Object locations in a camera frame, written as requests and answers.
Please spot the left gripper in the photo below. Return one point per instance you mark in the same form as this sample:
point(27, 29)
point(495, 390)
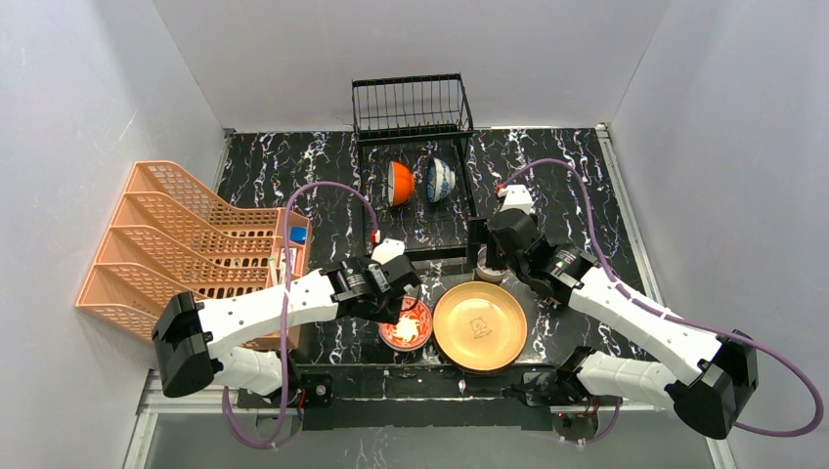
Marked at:
point(402, 284)

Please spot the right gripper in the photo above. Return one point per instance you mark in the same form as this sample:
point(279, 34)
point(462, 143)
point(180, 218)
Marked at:
point(503, 238)

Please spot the orange patterned bowl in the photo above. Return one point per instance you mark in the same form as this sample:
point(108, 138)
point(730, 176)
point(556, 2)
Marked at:
point(413, 329)

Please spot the blue floral bowl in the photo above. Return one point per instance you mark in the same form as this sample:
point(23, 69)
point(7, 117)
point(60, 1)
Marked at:
point(440, 180)

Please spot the black wire dish rack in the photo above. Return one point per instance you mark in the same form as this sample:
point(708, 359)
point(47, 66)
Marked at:
point(411, 119)

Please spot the orange glossy bowl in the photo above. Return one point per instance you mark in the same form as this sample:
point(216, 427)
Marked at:
point(400, 184)

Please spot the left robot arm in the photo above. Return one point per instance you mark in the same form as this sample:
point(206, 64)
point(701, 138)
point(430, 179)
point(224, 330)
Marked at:
point(199, 343)

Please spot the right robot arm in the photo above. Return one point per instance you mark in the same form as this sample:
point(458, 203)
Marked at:
point(706, 378)

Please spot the stainless steel cup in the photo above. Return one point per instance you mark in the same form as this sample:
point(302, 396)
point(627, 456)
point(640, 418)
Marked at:
point(485, 273)

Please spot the yellow plate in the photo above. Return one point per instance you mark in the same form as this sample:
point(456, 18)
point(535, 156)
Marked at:
point(479, 326)

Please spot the orange file organizer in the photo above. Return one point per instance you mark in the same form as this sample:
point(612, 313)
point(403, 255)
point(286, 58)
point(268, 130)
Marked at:
point(170, 234)

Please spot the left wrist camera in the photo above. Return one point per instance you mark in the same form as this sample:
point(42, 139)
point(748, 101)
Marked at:
point(387, 250)

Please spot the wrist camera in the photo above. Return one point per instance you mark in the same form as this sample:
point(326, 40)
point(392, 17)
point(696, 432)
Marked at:
point(387, 250)
point(516, 197)

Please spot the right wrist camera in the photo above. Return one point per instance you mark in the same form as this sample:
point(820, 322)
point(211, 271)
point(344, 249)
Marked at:
point(516, 197)

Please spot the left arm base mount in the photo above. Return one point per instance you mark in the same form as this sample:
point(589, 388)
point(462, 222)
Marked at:
point(306, 389)

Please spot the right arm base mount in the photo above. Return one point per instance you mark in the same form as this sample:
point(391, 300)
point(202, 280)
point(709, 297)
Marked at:
point(580, 425)

